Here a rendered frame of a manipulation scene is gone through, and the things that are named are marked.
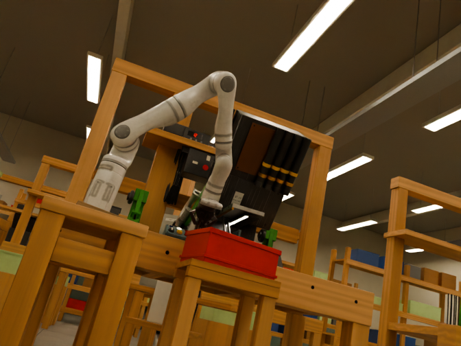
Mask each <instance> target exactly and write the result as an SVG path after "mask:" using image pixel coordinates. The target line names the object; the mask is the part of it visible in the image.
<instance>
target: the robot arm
mask: <svg viewBox="0 0 461 346"><path fill-rule="evenodd" d="M236 87H237V81H236V78H235V76H234V75H233V74H232V73H231V72H228V71H216V72H214V73H212V74H211V75H209V76H208V77H206V78H205V79H203V80H202V81H201V82H199V83H198V84H197V85H195V86H193V87H191V88H189V89H186V90H184V91H182V92H180V93H178V94H176V95H174V96H172V97H171V98H169V99H167V100H165V101H164V102H162V103H160V104H159V105H157V106H155V107H153V108H151V109H149V110H148V111H146V112H144V113H141V114H140V115H137V116H136V117H133V118H130V119H128V120H126V121H124V122H121V123H119V124H117V125H116V126H115V127H114V128H113V129H112V130H111V132H110V138H111V140H112V142H113V147H112V149H111V151H110V153H109V154H106V155H104V157H103V159H102V162H101V163H100V165H99V168H98V170H97V172H96V174H95V177H94V179H93V182H92V183H91V186H90V188H89V190H88V192H87V194H86V197H85V199H84V202H85V203H88V204H90V205H92V206H95V207H98V208H100V209H103V210H105V211H109V212H110V209H111V207H112V205H113V203H114V200H115V197H116V195H117V192H118V191H119V188H120V185H121V183H122V180H123V178H124V176H125V174H126V171H127V169H128V168H129V167H130V165H131V164H132V162H133V160H134V157H135V155H136V153H137V150H138V149H139V144H140V141H139V136H141V135H142V134H144V133H145V132H147V131H149V130H151V129H154V128H160V127H165V126H171V125H173V124H176V123H178V122H179V121H181V120H183V119H184V118H186V117H188V116H189V115H190V114H192V112H194V111H195V110H196V109H197V107H199V105H201V103H203V102H205V101H207V100H209V99H211V98H212V97H215V96H217V97H218V113H217V119H216V122H215V165H214V168H213V171H212V174H211V175H210V177H209V179H208V182H207V184H206V187H205V188H204V191H203V193H202V196H201V198H200V202H199V203H198V206H197V207H196V209H194V210H189V214H190V216H191V219H192V221H193V224H195V225H196V227H195V229H202V228H204V227H205V228H207V227H210V226H211V225H212V224H214V223H216V222H217V218H216V217H215V210H216V209H219V210H222V207H223V206H222V204H221V203H219V200H220V196H221V193H222V190H223V188H224V185H225V182H226V180H227V178H228V176H229V174H230V173H231V170H232V167H233V159H232V142H233V131H232V125H233V107H234V101H235V93H236ZM195 213H196V215H197V217H198V220H197V221H196V219H195V217H194V215H195ZM209 219H211V220H210V221H208V222H207V220H209ZM195 229H194V230H195Z"/></svg>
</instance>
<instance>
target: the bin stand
mask: <svg viewBox="0 0 461 346"><path fill-rule="evenodd" d="M173 278H175V279H174V282H173V284H172V289H171V292H170V296H169V300H168V303H167V308H166V311H165V316H164V319H163V324H162V327H161V332H160V335H159V338H158V342H157V346H187V341H188V337H189V332H190V329H191V323H192V320H193V315H194V311H195V308H196V303H197V300H198V294H199V291H200V286H201V285H202V286H207V287H210V288H215V289H218V290H223V291H226V292H231V293H234V294H237V295H241V296H240V298H239V305H238V309H237V315H236V319H235V325H234V329H233V335H232V338H231V342H230V346H246V345H247V341H248V334H249V330H250V324H251V319H252V313H253V309H254V304H255V297H256V295H261V296H259V299H258V304H257V310H256V314H255V321H254V325H253V329H252V336H251V339H250V346H268V343H269V339H270V332H271V327H272V320H273V316H274V309H275V304H276V299H278V298H279V293H280V289H279V288H281V282H280V281H275V280H273V279H268V278H265V277H260V276H257V275H253V274H250V273H245V272H242V271H239V270H235V269H232V268H227V267H224V266H219V265H217V264H212V263H209V262H204V261H201V260H198V259H193V258H191V259H187V260H185V261H181V262H178V263H176V267H175V271H174V276H173Z"/></svg>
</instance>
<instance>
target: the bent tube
mask: <svg viewBox="0 0 461 346"><path fill-rule="evenodd" d="M200 194H201V192H199V191H198V190H196V189H194V190H193V193H192V195H191V197H190V198H189V200H188V201H187V203H186V204H185V206H184V207H183V209H182V211H181V212H180V214H179V216H178V218H177V221H176V223H175V225H176V226H177V227H181V224H182V223H181V222H179V221H178V219H179V217H181V215H182V214H183V212H184V211H185V208H186V207H189V208H190V207H191V206H192V204H193V203H194V201H195V200H196V198H199V197H200Z"/></svg>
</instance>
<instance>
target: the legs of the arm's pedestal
mask: <svg viewBox="0 0 461 346"><path fill-rule="evenodd" d="M64 219H65V215H62V214H57V213H55V212H52V211H48V210H45V209H41V210H40V213H39V215H38V218H37V221H36V224H35V225H34V229H33V231H32V234H31V236H30V239H29V242H28V243H27V246H26V249H25V252H24V254H23V257H22V260H21V263H20V264H19V268H18V270H17V272H16V275H15V277H14V281H13V282H12V285H11V288H10V291H9V293H8V296H7V299H6V300H5V303H4V306H3V309H2V311H1V314H0V346H19V343H20V341H21V338H22V335H23V333H24V330H25V326H26V325H27V321H28V318H29V316H30V313H31V311H32V308H33V305H34V302H35V300H36V296H37V294H38V291H39V288H40V285H41V283H42V280H43V277H44V275H45V271H46V270H47V266H48V264H51V265H54V266H59V267H63V268H68V269H71V270H76V271H79V272H82V273H87V274H90V275H94V276H95V277H94V280H93V284H92V286H91V290H90V292H89V295H88V299H87V302H86V305H85V308H84V311H83V314H82V318H81V320H80V324H79V327H78V330H77V333H76V335H75V339H74V342H73V346H113V342H114V339H115V335H116V332H117V328H118V325H119V321H120V318H121V314H122V311H123V307H124V304H125V302H126V297H127V294H128V291H129V287H130V283H131V281H132V276H133V274H134V270H135V267H136V264H137V260H138V257H139V253H140V250H141V246H142V243H143V238H140V237H137V236H135V235H130V234H128V233H120V234H119V235H118V236H117V240H112V239H109V240H107V241H106V243H105V246H104V249H101V248H98V247H95V246H91V245H87V244H83V243H80V242H76V241H73V240H68V239H65V238H61V237H58V236H59V233H60V230H61V228H62V225H63V222H64Z"/></svg>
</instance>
